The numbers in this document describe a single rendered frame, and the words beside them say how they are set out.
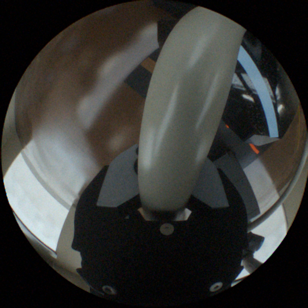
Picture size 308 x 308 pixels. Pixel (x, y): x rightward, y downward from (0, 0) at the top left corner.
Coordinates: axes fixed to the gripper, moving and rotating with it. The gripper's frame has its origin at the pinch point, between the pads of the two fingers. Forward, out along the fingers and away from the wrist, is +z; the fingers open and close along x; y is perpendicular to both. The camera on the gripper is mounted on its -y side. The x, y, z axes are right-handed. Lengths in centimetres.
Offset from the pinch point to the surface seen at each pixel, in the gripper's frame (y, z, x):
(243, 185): 54, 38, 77
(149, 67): -30, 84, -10
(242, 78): -13.6, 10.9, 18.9
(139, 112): 12, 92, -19
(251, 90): -11.4, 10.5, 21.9
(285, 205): 210, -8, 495
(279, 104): -11.9, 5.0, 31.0
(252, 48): -22.2, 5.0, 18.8
